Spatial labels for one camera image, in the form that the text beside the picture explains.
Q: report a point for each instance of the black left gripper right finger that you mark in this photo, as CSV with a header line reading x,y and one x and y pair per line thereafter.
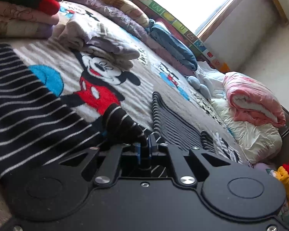
x,y
181,172

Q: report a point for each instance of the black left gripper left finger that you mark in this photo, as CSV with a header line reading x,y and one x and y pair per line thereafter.
x,y
108,172

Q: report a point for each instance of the black grey striped garment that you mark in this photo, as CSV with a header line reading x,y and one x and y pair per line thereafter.
x,y
119,128

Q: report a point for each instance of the pile of folded light clothes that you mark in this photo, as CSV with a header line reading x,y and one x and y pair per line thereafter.
x,y
98,36

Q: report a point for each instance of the Mickey Mouse fleece blanket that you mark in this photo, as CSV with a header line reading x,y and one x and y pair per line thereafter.
x,y
53,99

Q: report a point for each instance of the grey plush toy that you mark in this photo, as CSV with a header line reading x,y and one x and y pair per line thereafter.
x,y
197,85

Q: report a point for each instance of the cream white duvet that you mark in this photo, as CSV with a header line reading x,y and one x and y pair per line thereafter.
x,y
258,143

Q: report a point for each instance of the pink rolled quilt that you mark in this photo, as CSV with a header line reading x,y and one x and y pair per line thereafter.
x,y
252,101

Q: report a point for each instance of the folded blue quilt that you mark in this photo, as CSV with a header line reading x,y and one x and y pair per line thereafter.
x,y
160,33

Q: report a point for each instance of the colourful alphabet foam mat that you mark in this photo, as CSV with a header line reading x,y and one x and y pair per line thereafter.
x,y
153,9

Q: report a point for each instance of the beige patterned pillow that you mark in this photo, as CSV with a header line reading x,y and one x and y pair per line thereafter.
x,y
130,9

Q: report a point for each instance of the stack of folded blankets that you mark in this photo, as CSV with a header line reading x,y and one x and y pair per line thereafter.
x,y
17,21

